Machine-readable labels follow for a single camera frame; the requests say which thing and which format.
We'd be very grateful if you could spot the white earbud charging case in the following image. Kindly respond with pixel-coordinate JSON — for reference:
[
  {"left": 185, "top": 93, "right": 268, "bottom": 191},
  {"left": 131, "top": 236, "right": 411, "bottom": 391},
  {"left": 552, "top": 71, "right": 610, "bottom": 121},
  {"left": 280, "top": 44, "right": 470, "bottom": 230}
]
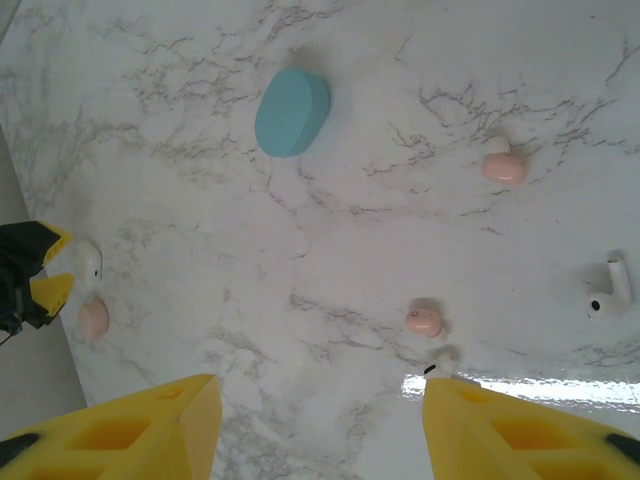
[{"left": 69, "top": 241, "right": 105, "bottom": 291}]

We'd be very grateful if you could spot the pink earbud charging case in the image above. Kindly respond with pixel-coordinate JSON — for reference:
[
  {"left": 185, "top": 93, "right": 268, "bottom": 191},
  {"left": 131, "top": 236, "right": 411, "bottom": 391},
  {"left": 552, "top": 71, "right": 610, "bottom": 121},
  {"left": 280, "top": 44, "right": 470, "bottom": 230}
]
[{"left": 77, "top": 298, "right": 110, "bottom": 344}]

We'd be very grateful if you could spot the pink wireless earbud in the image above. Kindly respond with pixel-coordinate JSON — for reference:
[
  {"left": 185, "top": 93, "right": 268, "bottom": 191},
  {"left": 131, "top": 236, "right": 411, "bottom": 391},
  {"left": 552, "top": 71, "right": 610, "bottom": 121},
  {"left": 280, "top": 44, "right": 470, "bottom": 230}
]
[
  {"left": 405, "top": 298, "right": 446, "bottom": 339},
  {"left": 480, "top": 135, "right": 530, "bottom": 189}
]

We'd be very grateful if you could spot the teal earbud charging case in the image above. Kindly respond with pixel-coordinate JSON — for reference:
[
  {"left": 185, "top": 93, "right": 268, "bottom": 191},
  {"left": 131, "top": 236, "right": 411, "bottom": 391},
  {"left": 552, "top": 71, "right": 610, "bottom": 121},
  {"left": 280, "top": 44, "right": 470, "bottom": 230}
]
[{"left": 253, "top": 68, "right": 332, "bottom": 160}]

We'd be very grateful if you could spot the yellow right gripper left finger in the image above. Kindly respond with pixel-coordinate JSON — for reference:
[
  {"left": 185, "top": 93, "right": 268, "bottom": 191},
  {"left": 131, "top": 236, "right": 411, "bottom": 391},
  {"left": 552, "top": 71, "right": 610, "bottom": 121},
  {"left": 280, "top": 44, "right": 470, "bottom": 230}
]
[{"left": 0, "top": 373, "right": 224, "bottom": 480}]

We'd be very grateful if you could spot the white stem earbud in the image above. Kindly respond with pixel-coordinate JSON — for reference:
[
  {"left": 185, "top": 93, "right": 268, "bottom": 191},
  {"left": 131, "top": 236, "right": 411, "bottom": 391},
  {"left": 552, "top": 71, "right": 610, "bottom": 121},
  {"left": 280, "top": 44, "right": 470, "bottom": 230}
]
[
  {"left": 422, "top": 346, "right": 461, "bottom": 381},
  {"left": 584, "top": 251, "right": 634, "bottom": 324}
]

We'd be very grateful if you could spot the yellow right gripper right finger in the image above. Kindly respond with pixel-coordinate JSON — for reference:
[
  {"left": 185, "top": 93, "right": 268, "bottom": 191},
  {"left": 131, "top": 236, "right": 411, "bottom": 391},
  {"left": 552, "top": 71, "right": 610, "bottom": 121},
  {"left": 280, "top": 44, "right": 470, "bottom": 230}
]
[{"left": 422, "top": 376, "right": 640, "bottom": 480}]

